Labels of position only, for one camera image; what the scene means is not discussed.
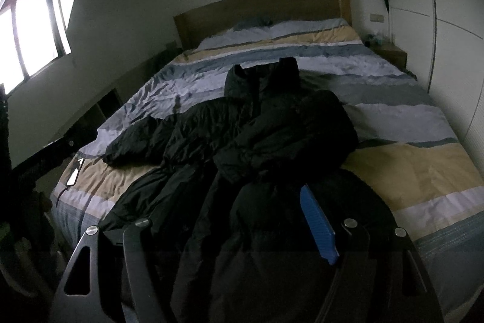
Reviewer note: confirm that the dark bedside shelf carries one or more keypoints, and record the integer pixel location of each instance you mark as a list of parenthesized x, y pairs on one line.
[(107, 105)]

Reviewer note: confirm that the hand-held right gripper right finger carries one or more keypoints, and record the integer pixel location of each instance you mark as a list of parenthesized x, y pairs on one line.
[(317, 224)]

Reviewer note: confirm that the pale striped pillow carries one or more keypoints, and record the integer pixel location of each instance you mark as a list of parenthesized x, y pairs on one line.
[(302, 28)]

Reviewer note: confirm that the small items on nightstand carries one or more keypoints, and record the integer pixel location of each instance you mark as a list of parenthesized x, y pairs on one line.
[(375, 40)]

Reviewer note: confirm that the wooden headboard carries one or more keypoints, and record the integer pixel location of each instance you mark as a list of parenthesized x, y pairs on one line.
[(264, 3)]

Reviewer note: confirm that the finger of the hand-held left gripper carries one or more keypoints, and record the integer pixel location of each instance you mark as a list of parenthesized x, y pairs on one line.
[(73, 171), (49, 156)]

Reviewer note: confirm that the wooden nightstand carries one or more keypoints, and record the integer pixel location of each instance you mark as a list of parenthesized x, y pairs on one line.
[(391, 53)]

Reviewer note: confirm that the striped duvet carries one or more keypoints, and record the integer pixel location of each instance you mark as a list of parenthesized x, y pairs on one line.
[(397, 126)]

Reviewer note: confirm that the black puffer jacket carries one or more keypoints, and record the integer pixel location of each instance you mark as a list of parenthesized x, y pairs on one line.
[(264, 141)]

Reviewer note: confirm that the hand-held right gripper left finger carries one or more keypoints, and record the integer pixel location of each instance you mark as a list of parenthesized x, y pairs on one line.
[(138, 251)]

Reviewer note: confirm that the white wardrobe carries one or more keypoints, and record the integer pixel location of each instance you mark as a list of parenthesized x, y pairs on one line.
[(435, 24)]

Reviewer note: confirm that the wall socket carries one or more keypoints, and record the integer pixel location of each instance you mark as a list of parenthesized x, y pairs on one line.
[(376, 18)]

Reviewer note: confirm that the window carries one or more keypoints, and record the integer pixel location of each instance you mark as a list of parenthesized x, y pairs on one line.
[(30, 31)]

